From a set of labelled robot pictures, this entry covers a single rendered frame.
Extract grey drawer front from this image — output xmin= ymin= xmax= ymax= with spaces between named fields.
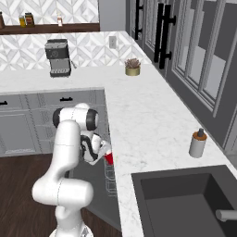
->
xmin=0 ymin=94 xmax=26 ymax=111
xmin=25 ymin=90 xmax=94 ymax=109

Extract yellow jar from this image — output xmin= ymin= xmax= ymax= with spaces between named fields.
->
xmin=19 ymin=14 xmax=27 ymax=29

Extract grey tap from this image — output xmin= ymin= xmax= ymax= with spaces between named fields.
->
xmin=215 ymin=208 xmax=237 ymax=222

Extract dark grey sink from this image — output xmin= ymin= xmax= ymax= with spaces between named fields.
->
xmin=131 ymin=164 xmax=237 ymax=237

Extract dark grey dishwasher door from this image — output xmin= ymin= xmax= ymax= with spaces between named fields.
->
xmin=68 ymin=156 xmax=122 ymax=231

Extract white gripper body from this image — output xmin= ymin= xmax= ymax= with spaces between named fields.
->
xmin=97 ymin=139 xmax=113 ymax=157

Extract grey cupboard door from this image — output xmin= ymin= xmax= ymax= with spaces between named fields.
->
xmin=0 ymin=111 xmax=39 ymax=156
xmin=30 ymin=107 xmax=64 ymax=155

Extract red cup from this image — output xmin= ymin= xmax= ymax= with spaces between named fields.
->
xmin=104 ymin=151 xmax=115 ymax=167

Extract grey wall outlet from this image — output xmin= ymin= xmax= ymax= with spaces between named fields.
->
xmin=108 ymin=35 xmax=118 ymax=50

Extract wire dishwasher rack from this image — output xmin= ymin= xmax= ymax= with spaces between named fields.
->
xmin=104 ymin=160 xmax=119 ymax=198

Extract tall grey glass-door cupboards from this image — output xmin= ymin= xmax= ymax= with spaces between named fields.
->
xmin=125 ymin=0 xmax=237 ymax=156

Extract brown bottle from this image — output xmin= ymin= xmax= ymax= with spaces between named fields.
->
xmin=0 ymin=11 xmax=6 ymax=30

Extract long black cupboard handle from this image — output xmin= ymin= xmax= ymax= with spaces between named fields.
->
xmin=159 ymin=4 xmax=177 ymax=70
xmin=134 ymin=0 xmax=143 ymax=41
xmin=153 ymin=2 xmax=165 ymax=64

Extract grey coffee machine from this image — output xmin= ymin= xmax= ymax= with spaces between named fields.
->
xmin=44 ymin=38 xmax=73 ymax=79

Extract dark wooden shelf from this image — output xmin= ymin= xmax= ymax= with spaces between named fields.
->
xmin=0 ymin=22 xmax=101 ymax=35

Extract grey soap dispenser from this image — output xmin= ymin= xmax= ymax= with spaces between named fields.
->
xmin=188 ymin=127 xmax=208 ymax=159

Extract potted plant in gold pot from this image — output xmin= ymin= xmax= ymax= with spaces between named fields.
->
xmin=124 ymin=57 xmax=142 ymax=77

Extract white bottle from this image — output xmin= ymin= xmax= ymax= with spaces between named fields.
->
xmin=56 ymin=13 xmax=64 ymax=28

